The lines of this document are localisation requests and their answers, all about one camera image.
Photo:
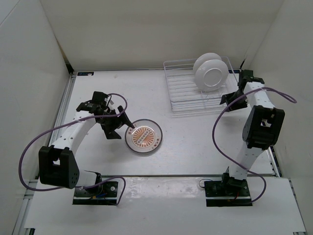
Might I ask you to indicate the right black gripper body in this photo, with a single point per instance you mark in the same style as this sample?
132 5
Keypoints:
235 95

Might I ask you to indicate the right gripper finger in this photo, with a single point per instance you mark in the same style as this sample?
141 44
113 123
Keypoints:
226 99
235 106

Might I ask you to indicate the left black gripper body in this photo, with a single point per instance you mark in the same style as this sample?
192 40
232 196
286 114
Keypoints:
111 121

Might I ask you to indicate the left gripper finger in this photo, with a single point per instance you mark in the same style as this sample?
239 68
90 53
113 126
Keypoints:
123 118
111 135

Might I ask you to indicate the orange patterned glass plate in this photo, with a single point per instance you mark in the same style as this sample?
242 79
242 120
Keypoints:
144 137

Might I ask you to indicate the white wire dish rack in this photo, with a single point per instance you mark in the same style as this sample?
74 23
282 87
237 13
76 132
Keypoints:
184 94

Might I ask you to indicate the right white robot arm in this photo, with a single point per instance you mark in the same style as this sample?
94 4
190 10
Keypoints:
261 129

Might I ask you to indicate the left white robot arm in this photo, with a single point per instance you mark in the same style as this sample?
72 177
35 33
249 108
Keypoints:
57 163

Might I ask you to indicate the front white plate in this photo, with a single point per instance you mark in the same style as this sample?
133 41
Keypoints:
211 75

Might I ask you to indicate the white plate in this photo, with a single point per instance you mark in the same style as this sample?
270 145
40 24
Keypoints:
203 58
211 75

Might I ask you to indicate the rear white plate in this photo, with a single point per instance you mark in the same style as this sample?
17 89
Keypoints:
203 58

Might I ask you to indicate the left blue corner label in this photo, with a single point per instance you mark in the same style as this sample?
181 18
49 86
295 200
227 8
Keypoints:
90 73

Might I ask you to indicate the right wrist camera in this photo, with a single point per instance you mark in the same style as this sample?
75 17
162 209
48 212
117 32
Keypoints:
245 73

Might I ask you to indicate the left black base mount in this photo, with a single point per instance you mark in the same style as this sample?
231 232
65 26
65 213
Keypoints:
104 195

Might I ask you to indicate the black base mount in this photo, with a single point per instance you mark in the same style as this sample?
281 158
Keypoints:
218 196
104 195

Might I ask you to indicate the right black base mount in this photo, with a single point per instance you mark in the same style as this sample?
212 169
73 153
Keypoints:
218 196

